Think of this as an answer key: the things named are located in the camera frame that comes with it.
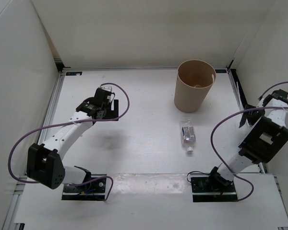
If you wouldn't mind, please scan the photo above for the clear bottle white orange label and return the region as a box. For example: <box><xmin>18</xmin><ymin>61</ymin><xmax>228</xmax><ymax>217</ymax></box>
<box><xmin>181</xmin><ymin>118</ymin><xmax>196</xmax><ymax>155</ymax></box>

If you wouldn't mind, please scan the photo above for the orange plastic bottle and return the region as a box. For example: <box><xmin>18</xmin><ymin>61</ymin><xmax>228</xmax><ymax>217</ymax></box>
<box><xmin>188</xmin><ymin>74</ymin><xmax>202</xmax><ymax>82</ymax></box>

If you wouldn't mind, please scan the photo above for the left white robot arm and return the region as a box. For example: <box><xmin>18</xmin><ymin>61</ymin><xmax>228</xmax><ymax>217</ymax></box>
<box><xmin>26</xmin><ymin>86</ymin><xmax>119</xmax><ymax>192</ymax></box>

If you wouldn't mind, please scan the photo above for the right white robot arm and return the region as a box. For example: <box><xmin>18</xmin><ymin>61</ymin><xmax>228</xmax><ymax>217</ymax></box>
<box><xmin>206</xmin><ymin>89</ymin><xmax>288</xmax><ymax>192</ymax></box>

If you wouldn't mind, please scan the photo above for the brown cardboard bin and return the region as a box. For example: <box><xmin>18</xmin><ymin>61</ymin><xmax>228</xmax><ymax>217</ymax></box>
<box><xmin>174</xmin><ymin>60</ymin><xmax>216</xmax><ymax>113</ymax></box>

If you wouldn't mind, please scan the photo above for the white front board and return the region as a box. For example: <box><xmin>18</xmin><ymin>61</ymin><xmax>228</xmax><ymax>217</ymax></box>
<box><xmin>15</xmin><ymin>173</ymin><xmax>288</xmax><ymax>230</ymax></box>

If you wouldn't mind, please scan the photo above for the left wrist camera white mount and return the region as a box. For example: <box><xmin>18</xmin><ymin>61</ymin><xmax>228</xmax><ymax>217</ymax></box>
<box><xmin>100</xmin><ymin>86</ymin><xmax>112</xmax><ymax>93</ymax></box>

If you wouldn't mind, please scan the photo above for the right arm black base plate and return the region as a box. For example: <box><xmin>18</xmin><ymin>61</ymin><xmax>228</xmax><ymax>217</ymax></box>
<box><xmin>186</xmin><ymin>171</ymin><xmax>238</xmax><ymax>203</ymax></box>

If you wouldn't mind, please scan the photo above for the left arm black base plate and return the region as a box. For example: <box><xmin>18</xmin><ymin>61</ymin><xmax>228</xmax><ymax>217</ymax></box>
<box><xmin>61</xmin><ymin>174</ymin><xmax>107</xmax><ymax>201</ymax></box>

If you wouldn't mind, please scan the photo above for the aluminium table frame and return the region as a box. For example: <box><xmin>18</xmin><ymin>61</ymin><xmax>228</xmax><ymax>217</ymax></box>
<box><xmin>2</xmin><ymin>57</ymin><xmax>288</xmax><ymax>230</ymax></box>

